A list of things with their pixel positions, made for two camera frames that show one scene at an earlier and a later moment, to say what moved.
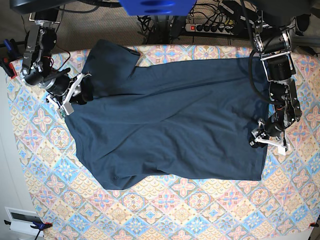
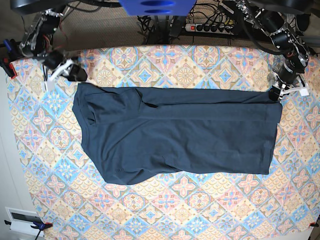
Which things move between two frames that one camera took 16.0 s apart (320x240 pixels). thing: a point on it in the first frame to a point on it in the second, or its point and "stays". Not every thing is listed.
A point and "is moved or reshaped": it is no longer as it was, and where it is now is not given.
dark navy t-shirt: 195,119 is moved or reshaped
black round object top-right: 302,21 stays
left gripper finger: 87,92 to 76,73
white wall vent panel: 21,220 stays
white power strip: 209,28 stays
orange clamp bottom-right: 313,224 stays
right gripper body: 270,131 to 287,76
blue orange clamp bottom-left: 38,225 stays
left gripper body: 62,88 to 56,61
